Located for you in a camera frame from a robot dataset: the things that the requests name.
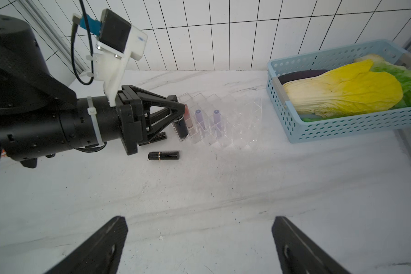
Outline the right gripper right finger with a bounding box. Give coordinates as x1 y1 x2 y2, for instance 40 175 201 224
272 216 349 274

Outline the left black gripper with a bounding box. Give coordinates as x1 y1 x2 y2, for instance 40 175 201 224
115 85 185 155

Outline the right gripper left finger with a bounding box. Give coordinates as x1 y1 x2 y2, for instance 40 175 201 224
47 216 128 274

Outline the pink translucent lipstick tube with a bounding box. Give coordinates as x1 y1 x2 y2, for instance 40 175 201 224
183 104 196 135

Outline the lilac lipstick tube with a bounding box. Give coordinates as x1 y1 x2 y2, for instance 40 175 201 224
195 109 206 135
213 109 222 134

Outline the black lipstick gold band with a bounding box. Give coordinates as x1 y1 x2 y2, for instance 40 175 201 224
148 151 180 161

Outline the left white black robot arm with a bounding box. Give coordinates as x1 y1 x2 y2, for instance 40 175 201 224
0 15 185 169

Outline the clear acrylic lipstick organizer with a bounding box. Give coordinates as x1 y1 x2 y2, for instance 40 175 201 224
178 93 263 150

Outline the light blue plastic basket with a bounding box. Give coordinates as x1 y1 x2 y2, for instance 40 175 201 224
267 40 411 143

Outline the dark purple toy eggplant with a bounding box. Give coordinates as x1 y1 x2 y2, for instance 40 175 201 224
278 70 328 85

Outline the yellow toy napa cabbage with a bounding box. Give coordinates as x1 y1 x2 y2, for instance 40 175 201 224
283 59 404 118

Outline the green toy vegetable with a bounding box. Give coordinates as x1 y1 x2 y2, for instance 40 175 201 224
353 54 411 109

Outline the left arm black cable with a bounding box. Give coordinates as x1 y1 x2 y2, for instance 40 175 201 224
70 0 95 86

